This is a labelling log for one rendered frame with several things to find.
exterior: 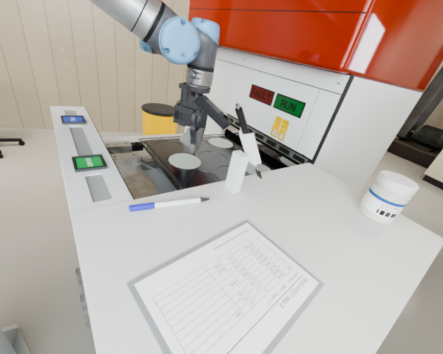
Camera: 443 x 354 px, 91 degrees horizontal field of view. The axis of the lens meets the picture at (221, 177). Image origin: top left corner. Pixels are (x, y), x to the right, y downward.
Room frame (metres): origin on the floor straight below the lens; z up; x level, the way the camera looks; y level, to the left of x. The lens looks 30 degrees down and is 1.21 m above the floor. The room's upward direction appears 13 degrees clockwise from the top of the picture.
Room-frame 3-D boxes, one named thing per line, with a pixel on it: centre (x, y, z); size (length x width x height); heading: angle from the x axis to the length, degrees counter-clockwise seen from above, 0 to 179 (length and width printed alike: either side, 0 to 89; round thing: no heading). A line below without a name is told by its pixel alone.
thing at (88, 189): (0.47, 0.36, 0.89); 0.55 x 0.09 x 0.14; 42
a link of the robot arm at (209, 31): (0.65, 0.13, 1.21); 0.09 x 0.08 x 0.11; 119
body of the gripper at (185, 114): (0.66, 0.13, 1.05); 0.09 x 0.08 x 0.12; 78
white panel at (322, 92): (0.95, 0.00, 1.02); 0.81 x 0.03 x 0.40; 42
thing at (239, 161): (0.40, -0.04, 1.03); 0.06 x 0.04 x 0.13; 132
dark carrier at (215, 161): (0.66, 0.04, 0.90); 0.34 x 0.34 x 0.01; 42
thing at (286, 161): (0.81, -0.10, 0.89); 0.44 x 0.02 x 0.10; 42
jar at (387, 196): (0.42, -0.35, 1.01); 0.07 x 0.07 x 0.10
